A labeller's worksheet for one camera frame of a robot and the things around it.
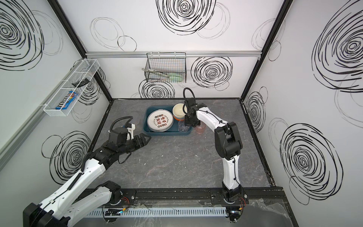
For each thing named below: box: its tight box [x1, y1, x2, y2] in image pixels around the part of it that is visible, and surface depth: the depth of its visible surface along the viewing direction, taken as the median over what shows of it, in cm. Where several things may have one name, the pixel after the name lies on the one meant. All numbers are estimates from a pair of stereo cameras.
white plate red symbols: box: [146, 109, 174, 133], surface depth 104 cm
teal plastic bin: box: [143, 105, 194, 137], surface depth 101 cm
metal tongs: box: [141, 68, 170, 79], surface depth 87 cm
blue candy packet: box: [55, 90, 79, 110], surface depth 72 cm
